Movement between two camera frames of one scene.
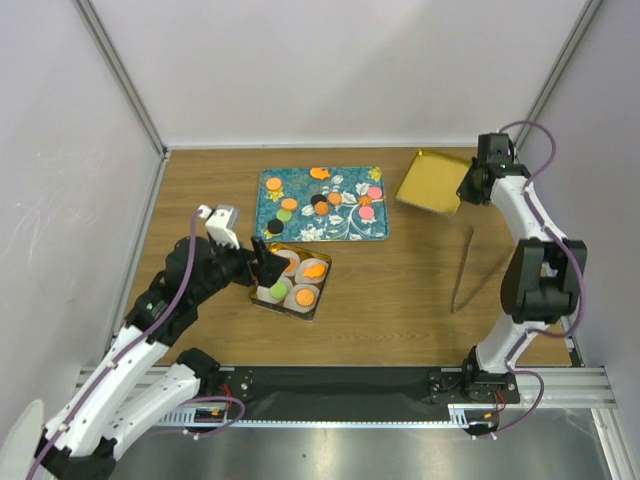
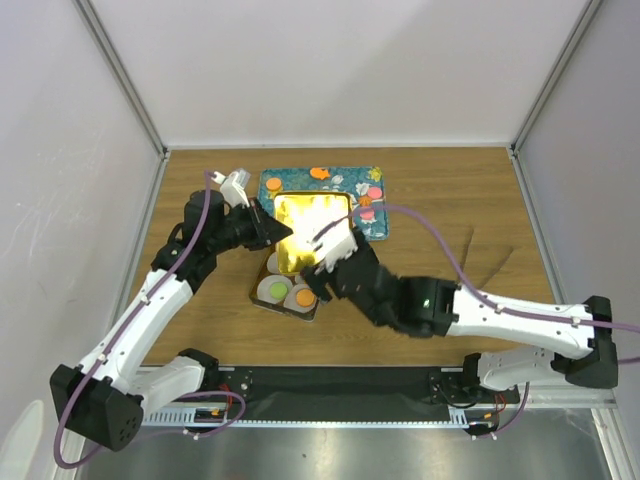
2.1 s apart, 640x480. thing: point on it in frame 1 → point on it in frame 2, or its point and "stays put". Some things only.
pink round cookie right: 375,192 stays put
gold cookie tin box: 296,291 stays put
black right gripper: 463,189 → 316,282
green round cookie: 279,290 stays put
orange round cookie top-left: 273,184 stays put
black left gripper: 270,266 → 266,230
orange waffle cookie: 305,297 stays put
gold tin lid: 432,181 → 315,218
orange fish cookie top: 319,173 stays put
